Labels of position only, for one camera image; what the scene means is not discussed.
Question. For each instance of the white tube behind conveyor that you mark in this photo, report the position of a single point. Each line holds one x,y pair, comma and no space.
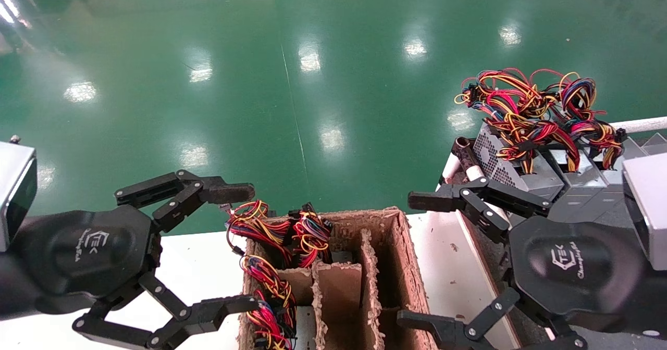
641,125

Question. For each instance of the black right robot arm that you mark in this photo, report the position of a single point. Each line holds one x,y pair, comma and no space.
657,298

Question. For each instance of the rusty brown tube end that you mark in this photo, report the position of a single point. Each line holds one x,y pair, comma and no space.
464,152

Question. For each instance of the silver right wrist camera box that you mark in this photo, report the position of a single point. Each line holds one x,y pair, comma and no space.
649,209

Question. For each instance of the white frame tube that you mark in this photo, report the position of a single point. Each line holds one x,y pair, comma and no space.
449,167

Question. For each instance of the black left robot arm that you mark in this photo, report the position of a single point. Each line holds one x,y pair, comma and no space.
13,292

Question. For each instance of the clear plastic guard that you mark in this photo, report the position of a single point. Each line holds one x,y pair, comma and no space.
646,146

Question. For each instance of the brown cardboard divider box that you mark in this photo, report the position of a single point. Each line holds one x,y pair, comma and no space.
391,272

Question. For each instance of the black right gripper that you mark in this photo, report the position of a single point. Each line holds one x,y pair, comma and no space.
568,266

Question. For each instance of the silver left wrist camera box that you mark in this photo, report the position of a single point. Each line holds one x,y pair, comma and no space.
13,194

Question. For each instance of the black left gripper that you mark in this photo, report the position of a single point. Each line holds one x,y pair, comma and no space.
86,251

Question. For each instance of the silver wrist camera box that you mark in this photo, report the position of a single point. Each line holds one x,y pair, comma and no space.
13,194
649,209

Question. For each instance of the grey conveyor belt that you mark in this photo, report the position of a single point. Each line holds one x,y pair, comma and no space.
620,342

